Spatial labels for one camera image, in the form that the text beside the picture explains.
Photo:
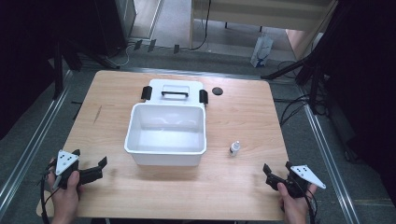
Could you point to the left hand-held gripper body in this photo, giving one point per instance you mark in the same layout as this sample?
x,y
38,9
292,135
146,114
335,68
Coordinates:
x,y
64,161

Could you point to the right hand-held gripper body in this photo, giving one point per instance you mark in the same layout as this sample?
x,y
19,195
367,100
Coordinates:
x,y
295,182

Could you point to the small white spray bottle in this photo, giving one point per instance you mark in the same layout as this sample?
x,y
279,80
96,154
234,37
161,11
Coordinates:
x,y
234,148

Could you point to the white plastic storage box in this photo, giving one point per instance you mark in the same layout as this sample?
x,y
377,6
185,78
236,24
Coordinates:
x,y
168,154

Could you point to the person's right hand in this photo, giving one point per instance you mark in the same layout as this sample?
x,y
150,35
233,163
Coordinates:
x,y
294,207

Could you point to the person's left hand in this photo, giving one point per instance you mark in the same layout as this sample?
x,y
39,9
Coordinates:
x,y
67,202

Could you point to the black metal stand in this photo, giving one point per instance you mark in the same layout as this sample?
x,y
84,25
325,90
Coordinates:
x,y
311,65
59,65

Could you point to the black round table grommet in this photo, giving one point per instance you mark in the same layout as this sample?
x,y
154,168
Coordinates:
x,y
217,91

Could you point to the white box lid black latches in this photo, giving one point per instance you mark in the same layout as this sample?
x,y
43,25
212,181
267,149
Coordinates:
x,y
193,93

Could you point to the white plastic bag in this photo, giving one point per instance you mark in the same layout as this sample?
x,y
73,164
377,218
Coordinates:
x,y
261,49

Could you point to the dark cabinet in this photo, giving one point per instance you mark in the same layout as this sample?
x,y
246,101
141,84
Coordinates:
x,y
115,25

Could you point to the light wooden furniture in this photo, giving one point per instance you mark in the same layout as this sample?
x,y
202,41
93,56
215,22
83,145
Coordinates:
x,y
267,15

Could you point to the aluminium floor rail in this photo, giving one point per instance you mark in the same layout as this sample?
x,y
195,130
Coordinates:
x,y
34,146
330,168

